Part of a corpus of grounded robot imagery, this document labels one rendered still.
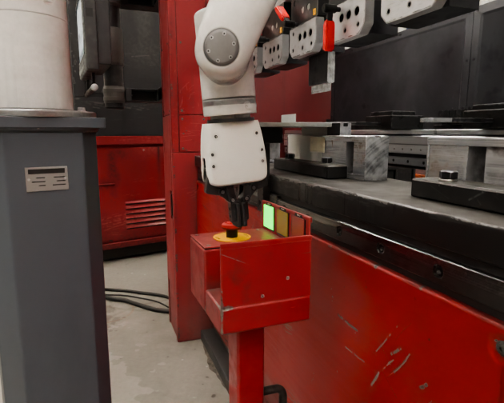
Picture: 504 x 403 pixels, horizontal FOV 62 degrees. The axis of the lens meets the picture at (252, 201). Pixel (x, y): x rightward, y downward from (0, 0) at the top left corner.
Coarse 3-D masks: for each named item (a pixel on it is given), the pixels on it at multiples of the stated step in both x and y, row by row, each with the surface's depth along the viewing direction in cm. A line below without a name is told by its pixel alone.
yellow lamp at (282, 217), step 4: (280, 212) 79; (284, 212) 78; (280, 216) 79; (284, 216) 78; (280, 220) 79; (284, 220) 78; (280, 224) 79; (284, 224) 78; (280, 228) 79; (284, 228) 78; (280, 232) 80; (284, 232) 78
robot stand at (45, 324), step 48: (0, 144) 59; (48, 144) 63; (0, 192) 61; (48, 192) 64; (96, 192) 70; (0, 240) 62; (48, 240) 64; (96, 240) 70; (0, 288) 63; (48, 288) 65; (96, 288) 70; (0, 336) 65; (48, 336) 66; (96, 336) 71; (48, 384) 67; (96, 384) 72
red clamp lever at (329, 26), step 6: (324, 6) 90; (330, 6) 90; (336, 6) 91; (324, 12) 91; (330, 12) 91; (330, 18) 91; (324, 24) 91; (330, 24) 91; (324, 30) 91; (330, 30) 91; (324, 36) 92; (330, 36) 91; (324, 42) 92; (330, 42) 91; (324, 48) 92; (330, 48) 92
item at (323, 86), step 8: (320, 56) 108; (328, 56) 104; (312, 64) 112; (320, 64) 108; (328, 64) 104; (312, 72) 112; (320, 72) 108; (328, 72) 105; (312, 80) 112; (320, 80) 108; (328, 80) 105; (312, 88) 114; (320, 88) 110; (328, 88) 106
